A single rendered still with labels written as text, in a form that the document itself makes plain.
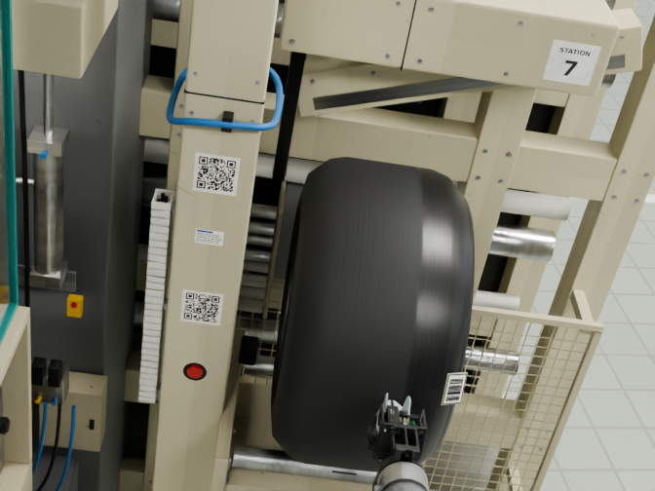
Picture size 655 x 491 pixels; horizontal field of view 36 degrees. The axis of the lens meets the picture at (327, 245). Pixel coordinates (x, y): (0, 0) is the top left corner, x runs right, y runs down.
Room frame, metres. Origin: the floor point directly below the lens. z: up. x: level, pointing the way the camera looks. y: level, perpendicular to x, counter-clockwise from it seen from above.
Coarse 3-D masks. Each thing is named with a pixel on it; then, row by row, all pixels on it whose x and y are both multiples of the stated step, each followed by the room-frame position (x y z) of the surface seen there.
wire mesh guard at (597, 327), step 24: (240, 312) 1.88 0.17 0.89; (480, 312) 1.92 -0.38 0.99; (504, 312) 1.93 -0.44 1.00; (552, 336) 1.95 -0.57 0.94; (576, 336) 1.95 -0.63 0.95; (600, 336) 1.95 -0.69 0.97; (480, 360) 1.93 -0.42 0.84; (528, 384) 1.95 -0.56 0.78; (576, 384) 1.95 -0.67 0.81; (504, 432) 1.95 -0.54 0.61; (528, 432) 1.95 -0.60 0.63; (480, 456) 1.94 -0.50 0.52; (552, 456) 1.95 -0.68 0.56; (480, 480) 1.95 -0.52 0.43
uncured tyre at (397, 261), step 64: (320, 192) 1.55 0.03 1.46; (384, 192) 1.55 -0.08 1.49; (448, 192) 1.59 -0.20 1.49; (320, 256) 1.41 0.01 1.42; (384, 256) 1.41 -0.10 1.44; (448, 256) 1.44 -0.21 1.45; (320, 320) 1.32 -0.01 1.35; (384, 320) 1.34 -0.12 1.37; (448, 320) 1.36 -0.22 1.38; (320, 384) 1.28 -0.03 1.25; (384, 384) 1.29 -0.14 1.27; (320, 448) 1.29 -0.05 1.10
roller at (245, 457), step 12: (240, 456) 1.40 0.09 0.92; (252, 456) 1.41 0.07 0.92; (264, 456) 1.41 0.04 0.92; (276, 456) 1.42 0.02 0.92; (288, 456) 1.42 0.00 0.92; (240, 468) 1.40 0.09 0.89; (252, 468) 1.40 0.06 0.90; (264, 468) 1.40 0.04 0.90; (276, 468) 1.40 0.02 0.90; (288, 468) 1.41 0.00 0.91; (300, 468) 1.41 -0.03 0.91; (312, 468) 1.41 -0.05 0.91; (324, 468) 1.42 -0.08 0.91; (336, 468) 1.42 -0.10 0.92; (348, 480) 1.42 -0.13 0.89; (360, 480) 1.42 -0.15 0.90; (372, 480) 1.42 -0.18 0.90
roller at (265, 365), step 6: (258, 360) 1.69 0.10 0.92; (264, 360) 1.69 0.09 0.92; (270, 360) 1.70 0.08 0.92; (246, 366) 1.68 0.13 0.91; (252, 366) 1.68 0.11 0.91; (258, 366) 1.68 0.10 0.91; (264, 366) 1.68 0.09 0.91; (270, 366) 1.68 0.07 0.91; (246, 372) 1.68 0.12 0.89; (252, 372) 1.68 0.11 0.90; (258, 372) 1.68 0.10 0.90; (264, 372) 1.68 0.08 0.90; (270, 372) 1.68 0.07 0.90
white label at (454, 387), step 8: (448, 376) 1.32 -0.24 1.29; (456, 376) 1.32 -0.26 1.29; (464, 376) 1.33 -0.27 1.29; (448, 384) 1.31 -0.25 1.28; (456, 384) 1.32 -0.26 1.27; (464, 384) 1.33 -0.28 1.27; (448, 392) 1.31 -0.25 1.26; (456, 392) 1.32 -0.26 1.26; (448, 400) 1.31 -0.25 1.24; (456, 400) 1.31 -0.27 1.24
